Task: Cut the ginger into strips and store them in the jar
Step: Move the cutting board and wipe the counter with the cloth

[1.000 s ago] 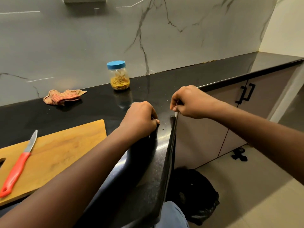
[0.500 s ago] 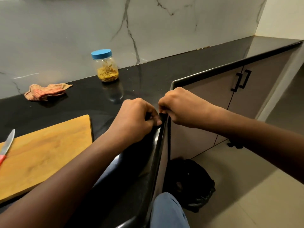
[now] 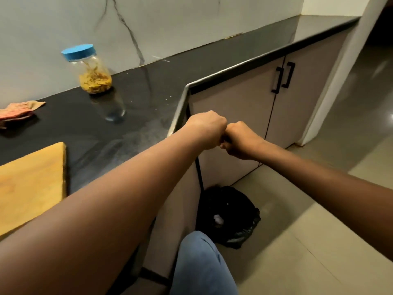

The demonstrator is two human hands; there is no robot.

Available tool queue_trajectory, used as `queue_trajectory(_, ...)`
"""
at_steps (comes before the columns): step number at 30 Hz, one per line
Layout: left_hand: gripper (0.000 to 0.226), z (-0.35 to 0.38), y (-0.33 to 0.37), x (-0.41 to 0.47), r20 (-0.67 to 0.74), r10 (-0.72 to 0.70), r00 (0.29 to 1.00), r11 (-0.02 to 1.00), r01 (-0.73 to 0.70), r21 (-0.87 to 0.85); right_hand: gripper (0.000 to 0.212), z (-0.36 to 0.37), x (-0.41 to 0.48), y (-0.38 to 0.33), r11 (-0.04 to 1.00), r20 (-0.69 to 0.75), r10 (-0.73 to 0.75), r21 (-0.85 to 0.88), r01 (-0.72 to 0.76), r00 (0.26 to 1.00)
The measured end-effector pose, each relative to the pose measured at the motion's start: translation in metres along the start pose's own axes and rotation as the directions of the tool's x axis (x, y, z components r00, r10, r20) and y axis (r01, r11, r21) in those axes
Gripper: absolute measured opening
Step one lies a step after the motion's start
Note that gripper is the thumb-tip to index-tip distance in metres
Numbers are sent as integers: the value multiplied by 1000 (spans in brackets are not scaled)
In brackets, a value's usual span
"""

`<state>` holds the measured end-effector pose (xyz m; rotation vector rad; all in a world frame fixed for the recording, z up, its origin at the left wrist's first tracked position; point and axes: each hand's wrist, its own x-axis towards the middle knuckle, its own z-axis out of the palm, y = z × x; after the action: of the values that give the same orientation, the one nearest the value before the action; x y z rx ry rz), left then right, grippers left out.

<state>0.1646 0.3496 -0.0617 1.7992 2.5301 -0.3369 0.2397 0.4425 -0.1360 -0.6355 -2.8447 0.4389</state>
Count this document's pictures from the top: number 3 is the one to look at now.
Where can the person's right hand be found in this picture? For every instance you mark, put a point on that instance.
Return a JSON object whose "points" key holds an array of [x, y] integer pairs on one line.
{"points": [[245, 141]]}

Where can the person's left hand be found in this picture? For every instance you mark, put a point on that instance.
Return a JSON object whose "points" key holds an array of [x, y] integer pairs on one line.
{"points": [[208, 129]]}

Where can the blue-lidded plastic jar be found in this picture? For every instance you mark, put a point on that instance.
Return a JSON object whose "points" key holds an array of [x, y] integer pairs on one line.
{"points": [[89, 70]]}

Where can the blue jar lid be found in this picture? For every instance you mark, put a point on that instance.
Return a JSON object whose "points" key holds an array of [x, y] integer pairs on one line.
{"points": [[78, 52]]}

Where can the wooden cutting board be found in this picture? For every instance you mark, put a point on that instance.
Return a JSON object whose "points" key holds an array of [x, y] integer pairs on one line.
{"points": [[27, 187]]}

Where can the orange checked cloth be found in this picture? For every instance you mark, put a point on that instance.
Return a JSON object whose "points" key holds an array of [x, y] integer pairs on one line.
{"points": [[17, 110]]}

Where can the person's left forearm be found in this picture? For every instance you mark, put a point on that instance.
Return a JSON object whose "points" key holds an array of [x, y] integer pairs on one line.
{"points": [[92, 218]]}

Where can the beige cabinet door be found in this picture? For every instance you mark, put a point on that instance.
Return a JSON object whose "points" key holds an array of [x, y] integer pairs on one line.
{"points": [[245, 98]]}

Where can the black plastic bin bag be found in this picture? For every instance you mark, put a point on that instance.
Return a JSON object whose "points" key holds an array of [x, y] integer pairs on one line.
{"points": [[236, 211]]}

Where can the white crumpled paper scrap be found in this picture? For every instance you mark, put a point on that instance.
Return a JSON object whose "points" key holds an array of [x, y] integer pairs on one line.
{"points": [[218, 220]]}

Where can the beige lower cabinet front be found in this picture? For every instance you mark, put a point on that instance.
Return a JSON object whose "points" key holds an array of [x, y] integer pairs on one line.
{"points": [[175, 218]]}

